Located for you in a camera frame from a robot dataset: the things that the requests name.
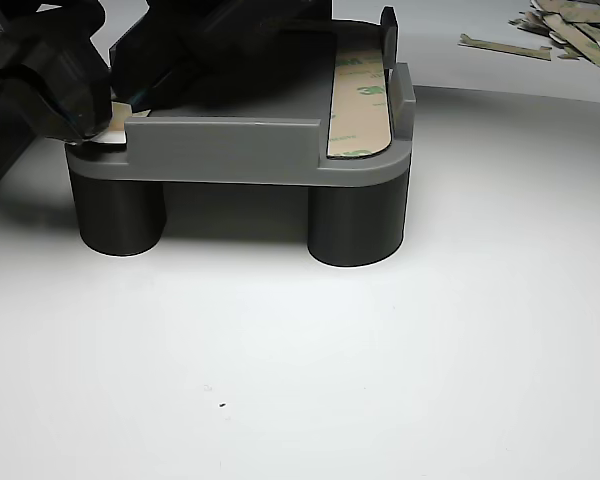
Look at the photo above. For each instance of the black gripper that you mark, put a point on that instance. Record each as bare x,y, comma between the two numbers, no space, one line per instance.
10,50

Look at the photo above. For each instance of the grey printed fixture with legs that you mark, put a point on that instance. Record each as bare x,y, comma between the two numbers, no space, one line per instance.
230,150

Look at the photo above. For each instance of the tan 3M tape liner film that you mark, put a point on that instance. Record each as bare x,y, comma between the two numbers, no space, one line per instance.
121,117
355,110

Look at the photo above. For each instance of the white adhesive tape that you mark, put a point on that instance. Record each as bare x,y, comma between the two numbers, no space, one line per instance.
110,138

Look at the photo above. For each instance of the long thin peeled film strip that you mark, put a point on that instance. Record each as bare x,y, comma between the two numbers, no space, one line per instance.
505,47

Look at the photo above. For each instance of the peeled tan film scrap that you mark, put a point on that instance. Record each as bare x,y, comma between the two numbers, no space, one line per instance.
527,24
585,14
580,42
569,54

